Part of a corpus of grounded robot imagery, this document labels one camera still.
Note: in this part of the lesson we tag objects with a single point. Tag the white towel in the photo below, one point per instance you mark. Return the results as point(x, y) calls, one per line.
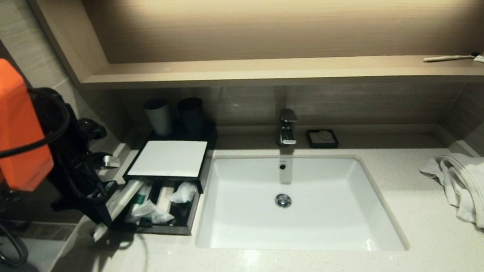
point(480, 188)

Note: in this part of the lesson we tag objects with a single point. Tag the white sink basin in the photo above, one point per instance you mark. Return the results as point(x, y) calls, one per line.
point(334, 206)

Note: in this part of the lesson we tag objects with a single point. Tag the chrome faucet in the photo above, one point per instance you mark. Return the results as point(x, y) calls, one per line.
point(287, 129)

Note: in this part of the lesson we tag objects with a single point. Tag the wooden shelf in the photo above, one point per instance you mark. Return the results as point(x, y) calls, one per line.
point(263, 70)

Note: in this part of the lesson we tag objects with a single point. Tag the white tube green label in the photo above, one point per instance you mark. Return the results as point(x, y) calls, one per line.
point(143, 197)

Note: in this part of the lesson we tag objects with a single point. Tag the black soap dish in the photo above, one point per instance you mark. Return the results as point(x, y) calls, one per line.
point(311, 142)

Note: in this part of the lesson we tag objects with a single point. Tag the white packet green print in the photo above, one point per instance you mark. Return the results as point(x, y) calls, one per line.
point(154, 213)

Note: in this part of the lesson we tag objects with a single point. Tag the dark grey cup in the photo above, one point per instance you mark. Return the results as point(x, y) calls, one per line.
point(191, 114)

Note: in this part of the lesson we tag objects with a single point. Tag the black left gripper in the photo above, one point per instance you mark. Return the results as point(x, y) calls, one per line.
point(81, 183)

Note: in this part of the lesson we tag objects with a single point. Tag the chrome drain plug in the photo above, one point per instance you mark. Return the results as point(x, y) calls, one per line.
point(283, 200)

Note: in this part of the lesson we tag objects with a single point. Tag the clear plastic sachet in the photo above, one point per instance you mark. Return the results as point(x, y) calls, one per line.
point(183, 193)

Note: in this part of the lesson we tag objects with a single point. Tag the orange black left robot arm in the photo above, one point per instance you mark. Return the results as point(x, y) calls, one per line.
point(6, 125)

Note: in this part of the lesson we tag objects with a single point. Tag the black lacquer storage box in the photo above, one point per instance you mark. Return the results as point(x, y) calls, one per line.
point(206, 132)

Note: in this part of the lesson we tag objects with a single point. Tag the light grey cup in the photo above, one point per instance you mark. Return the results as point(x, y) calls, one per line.
point(159, 120)

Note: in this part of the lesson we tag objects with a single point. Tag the beige wrapped bar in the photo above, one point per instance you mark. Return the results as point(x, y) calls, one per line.
point(165, 198)

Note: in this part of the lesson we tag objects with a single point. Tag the round white soap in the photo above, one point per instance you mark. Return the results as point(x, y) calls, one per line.
point(324, 137)

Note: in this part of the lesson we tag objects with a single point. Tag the white toothbrush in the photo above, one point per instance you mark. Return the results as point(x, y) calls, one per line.
point(443, 58)

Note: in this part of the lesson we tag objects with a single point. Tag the long clear toothbrush packet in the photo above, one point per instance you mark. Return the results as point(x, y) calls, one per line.
point(124, 198)

